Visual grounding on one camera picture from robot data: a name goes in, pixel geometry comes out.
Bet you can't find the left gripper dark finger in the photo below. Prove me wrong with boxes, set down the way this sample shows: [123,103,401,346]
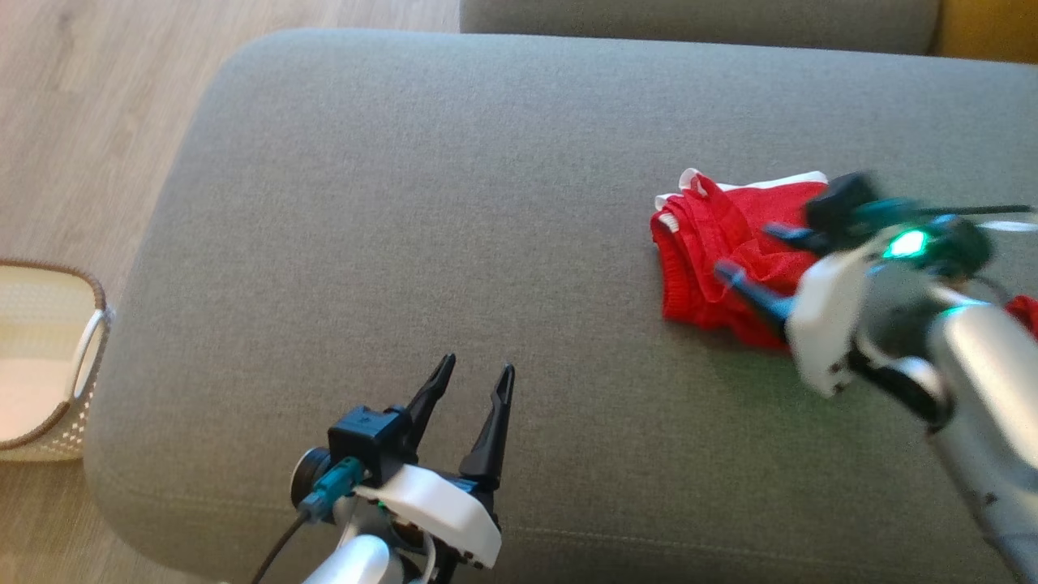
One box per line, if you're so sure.
[459,363,517,492]
[402,352,457,459]

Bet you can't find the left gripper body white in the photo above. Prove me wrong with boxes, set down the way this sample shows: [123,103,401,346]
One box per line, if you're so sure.
[290,444,504,573]

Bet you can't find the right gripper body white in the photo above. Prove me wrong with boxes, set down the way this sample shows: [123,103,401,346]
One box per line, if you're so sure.
[785,215,995,399]

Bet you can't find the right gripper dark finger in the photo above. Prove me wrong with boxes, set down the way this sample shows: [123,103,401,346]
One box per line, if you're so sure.
[713,259,796,334]
[761,222,829,253]

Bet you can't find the red mesh shorts white trim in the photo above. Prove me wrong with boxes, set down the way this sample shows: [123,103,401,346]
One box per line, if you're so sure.
[649,167,833,351]

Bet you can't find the red basketball jersey white sleeves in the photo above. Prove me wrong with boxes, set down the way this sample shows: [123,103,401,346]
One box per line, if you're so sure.
[1006,294,1038,340]

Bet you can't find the grey sofa seat cushion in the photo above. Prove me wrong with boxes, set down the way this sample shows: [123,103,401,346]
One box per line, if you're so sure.
[83,28,1038,584]

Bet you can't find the grey sofa back cushion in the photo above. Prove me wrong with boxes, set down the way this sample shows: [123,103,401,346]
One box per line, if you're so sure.
[459,0,942,57]

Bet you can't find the yellow sofa cushion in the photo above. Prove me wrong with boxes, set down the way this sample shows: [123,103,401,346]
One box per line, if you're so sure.
[933,0,1038,65]

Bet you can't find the cream woven laundry basket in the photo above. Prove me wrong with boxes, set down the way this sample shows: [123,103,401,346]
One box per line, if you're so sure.
[0,257,115,464]

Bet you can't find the right teal camera connector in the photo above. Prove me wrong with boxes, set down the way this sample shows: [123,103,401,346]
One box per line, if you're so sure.
[861,199,925,232]

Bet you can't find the teal camera connector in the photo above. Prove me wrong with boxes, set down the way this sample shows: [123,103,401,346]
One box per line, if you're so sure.
[298,456,363,522]
[861,199,925,232]

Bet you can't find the left teal camera connector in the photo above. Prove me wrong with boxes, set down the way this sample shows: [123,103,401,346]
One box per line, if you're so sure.
[298,456,363,522]

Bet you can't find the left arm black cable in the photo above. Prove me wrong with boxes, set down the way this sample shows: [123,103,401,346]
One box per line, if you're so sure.
[248,511,314,584]

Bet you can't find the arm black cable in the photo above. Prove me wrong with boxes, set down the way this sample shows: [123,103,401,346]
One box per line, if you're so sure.
[248,511,314,584]
[924,204,1038,236]

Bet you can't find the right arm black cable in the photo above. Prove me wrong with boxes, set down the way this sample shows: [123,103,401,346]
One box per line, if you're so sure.
[924,204,1038,236]

